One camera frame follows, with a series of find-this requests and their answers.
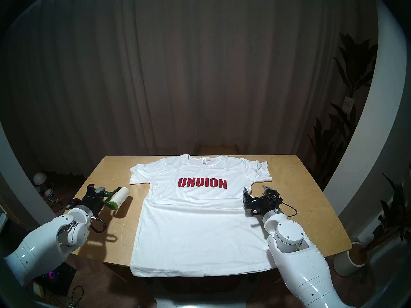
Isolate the long beige pleated curtain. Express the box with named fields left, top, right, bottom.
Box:
left=0, top=0, right=379, bottom=176

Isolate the tall dark leafy plant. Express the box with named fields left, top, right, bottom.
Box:
left=307, top=33, right=379, bottom=189

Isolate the plant in white pot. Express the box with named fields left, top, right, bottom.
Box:
left=333, top=173, right=411, bottom=277

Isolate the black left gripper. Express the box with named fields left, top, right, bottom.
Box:
left=79, top=184, right=106, bottom=217

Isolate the black computer with RGB fans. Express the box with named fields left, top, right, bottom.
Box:
left=32, top=262, right=77, bottom=296

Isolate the grey white robot torso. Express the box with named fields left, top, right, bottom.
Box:
left=154, top=296, right=257, bottom=308

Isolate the white curved arch pillar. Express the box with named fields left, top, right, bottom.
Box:
left=0, top=120, right=60, bottom=234
left=323, top=0, right=407, bottom=227

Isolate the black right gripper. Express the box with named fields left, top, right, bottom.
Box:
left=244, top=185, right=283, bottom=216

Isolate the green handled white lint roller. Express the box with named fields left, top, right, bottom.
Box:
left=102, top=187, right=130, bottom=211

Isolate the white T-shirt red UNUION print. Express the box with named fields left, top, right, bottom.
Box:
left=129, top=154, right=277, bottom=277

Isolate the large white mushroom lamp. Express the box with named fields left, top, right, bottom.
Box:
left=33, top=173, right=47, bottom=193

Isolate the thick black left wrist cable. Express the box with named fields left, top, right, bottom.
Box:
left=90, top=216, right=107, bottom=233

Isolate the brown wooden chair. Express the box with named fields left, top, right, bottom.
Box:
left=197, top=144, right=240, bottom=156

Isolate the black floor cable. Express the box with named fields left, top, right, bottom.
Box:
left=66, top=285, right=84, bottom=304

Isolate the white lamp cable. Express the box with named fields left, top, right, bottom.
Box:
left=45, top=182, right=63, bottom=213

